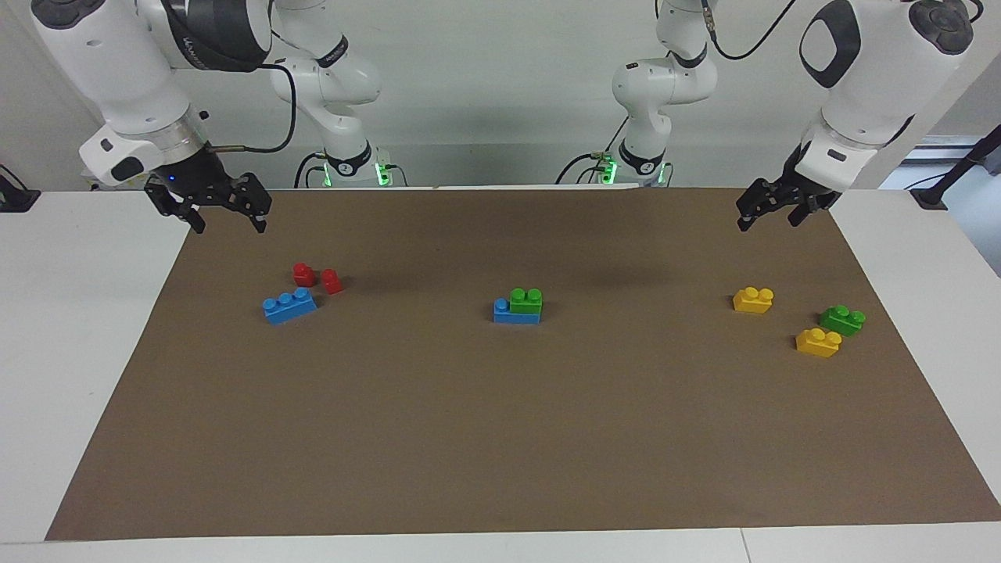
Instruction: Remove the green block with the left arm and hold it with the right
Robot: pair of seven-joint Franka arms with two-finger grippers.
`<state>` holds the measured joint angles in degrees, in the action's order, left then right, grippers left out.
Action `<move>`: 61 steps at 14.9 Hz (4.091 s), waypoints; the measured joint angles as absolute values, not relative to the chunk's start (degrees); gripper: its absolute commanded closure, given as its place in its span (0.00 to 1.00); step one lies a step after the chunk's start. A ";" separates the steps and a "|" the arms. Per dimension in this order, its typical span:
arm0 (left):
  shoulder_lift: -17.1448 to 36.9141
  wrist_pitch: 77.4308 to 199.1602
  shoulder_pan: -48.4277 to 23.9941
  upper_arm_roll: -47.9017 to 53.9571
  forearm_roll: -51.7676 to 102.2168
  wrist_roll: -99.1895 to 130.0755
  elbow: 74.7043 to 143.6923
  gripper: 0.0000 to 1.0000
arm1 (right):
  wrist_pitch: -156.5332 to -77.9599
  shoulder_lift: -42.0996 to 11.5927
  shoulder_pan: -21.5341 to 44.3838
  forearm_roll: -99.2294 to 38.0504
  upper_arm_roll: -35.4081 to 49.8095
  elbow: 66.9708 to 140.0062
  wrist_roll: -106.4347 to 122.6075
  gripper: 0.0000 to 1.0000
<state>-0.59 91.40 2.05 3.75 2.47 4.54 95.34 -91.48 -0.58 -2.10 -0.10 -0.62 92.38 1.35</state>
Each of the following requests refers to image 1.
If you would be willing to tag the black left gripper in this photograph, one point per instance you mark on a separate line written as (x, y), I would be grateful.
(794, 176)

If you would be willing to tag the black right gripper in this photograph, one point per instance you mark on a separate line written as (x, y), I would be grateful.
(191, 178)

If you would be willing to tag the green two-stud block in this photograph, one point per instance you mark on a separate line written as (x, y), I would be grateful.
(842, 320)
(526, 300)

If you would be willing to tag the blue three-stud block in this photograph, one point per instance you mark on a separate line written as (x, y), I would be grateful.
(508, 313)
(289, 306)

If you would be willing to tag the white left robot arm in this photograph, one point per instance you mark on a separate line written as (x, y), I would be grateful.
(868, 70)

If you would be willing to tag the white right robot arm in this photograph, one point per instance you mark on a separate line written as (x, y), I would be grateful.
(117, 70)

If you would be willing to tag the yellow two-stud block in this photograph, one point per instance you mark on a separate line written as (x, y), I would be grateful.
(818, 342)
(753, 300)

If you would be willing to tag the red single-stud block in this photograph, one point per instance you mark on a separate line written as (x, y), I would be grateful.
(303, 274)
(332, 281)

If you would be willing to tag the black table clamp stand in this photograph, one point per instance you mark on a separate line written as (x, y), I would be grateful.
(950, 176)

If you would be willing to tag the black table clamp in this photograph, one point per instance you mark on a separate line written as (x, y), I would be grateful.
(16, 195)

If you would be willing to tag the brown table mat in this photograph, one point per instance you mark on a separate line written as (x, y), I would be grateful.
(500, 438)

